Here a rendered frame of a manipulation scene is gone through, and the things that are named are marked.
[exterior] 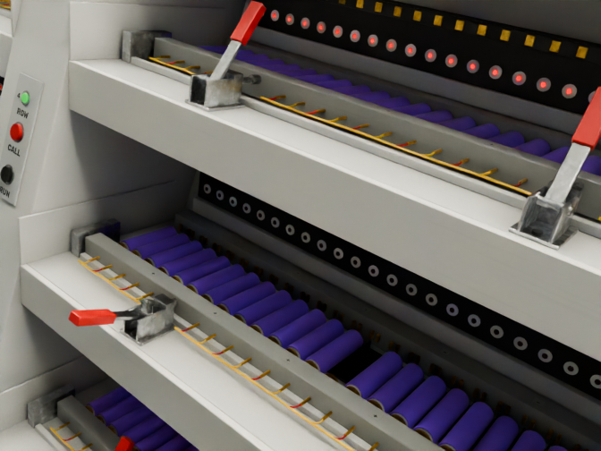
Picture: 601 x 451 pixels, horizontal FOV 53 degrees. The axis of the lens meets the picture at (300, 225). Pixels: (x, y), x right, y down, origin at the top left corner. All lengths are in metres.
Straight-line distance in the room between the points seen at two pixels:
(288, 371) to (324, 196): 0.15
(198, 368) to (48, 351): 0.25
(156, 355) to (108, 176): 0.22
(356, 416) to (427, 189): 0.17
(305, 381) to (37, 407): 0.35
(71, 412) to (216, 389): 0.27
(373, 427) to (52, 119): 0.39
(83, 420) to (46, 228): 0.21
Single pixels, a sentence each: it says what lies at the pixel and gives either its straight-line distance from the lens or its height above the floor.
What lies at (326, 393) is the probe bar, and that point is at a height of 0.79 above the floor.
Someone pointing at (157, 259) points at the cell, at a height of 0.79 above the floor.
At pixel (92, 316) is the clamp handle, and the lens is 0.48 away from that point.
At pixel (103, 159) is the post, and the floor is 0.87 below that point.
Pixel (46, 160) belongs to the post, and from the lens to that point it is 0.61.
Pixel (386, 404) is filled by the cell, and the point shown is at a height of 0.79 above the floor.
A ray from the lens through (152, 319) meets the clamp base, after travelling 0.52.
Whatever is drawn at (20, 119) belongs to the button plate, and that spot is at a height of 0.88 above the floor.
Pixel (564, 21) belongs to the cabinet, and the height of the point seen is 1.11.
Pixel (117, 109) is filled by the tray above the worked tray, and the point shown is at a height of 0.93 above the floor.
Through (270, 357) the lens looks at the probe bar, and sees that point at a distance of 0.48.
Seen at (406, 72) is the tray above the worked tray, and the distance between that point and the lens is 0.57.
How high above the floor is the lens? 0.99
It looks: 12 degrees down
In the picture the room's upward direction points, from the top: 19 degrees clockwise
